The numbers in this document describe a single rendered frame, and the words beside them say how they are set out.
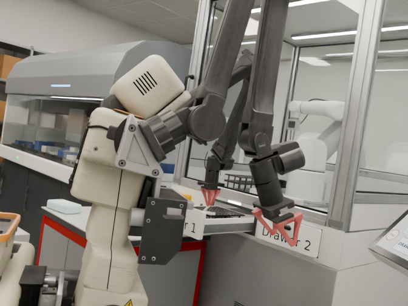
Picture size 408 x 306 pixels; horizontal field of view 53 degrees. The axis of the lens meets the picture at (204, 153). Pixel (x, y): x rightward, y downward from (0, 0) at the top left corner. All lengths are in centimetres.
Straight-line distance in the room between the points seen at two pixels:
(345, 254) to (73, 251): 111
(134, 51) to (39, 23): 351
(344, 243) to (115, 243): 90
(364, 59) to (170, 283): 124
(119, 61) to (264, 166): 162
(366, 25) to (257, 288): 115
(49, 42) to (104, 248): 500
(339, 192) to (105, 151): 96
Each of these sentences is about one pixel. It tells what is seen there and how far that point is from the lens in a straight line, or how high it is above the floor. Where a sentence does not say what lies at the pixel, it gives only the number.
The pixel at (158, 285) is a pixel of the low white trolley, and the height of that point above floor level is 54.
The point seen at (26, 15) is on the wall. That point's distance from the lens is 581.
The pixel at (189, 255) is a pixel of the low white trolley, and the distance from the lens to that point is 195.
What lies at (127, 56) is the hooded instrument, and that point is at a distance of 242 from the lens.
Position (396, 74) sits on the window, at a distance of 188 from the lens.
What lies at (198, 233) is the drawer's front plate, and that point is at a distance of 159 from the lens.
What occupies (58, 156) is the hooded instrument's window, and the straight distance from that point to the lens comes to 291.
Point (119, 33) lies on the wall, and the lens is 648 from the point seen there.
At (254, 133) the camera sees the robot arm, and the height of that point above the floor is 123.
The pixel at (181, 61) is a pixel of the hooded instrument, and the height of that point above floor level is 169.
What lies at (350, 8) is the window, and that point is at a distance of 177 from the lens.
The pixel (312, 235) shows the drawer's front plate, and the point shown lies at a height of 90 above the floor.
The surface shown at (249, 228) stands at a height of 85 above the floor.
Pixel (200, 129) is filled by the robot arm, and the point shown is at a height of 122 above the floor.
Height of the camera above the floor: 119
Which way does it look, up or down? 1 degrees down
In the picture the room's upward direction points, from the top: 9 degrees clockwise
